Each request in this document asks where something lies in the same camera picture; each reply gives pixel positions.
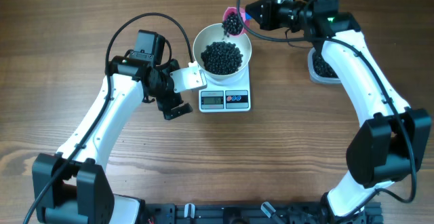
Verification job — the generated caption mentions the white bowl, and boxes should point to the white bowl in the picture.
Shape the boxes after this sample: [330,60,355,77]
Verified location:
[193,23,252,79]

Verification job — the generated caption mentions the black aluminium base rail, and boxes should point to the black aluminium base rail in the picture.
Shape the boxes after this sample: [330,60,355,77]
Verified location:
[135,202,384,224]

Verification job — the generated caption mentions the black beans in scoop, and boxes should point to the black beans in scoop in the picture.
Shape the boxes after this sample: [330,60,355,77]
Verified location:
[222,12,243,37]

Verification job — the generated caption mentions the clear plastic container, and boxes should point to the clear plastic container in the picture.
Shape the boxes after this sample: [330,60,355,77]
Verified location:
[307,48,341,85]

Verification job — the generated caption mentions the black beans in bowl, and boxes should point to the black beans in bowl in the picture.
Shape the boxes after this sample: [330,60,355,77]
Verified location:
[201,41,243,75]

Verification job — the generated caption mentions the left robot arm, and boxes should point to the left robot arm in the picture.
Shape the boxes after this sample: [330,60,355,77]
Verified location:
[29,31,207,223]

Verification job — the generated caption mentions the white digital kitchen scale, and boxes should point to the white digital kitchen scale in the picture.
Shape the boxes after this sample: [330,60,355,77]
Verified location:
[199,66,251,113]

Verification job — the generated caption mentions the pink scoop with blue handle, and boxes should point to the pink scoop with blue handle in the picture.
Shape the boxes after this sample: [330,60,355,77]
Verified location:
[222,7,252,37]

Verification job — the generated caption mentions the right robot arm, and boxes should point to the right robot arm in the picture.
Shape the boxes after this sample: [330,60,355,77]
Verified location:
[237,0,431,223]

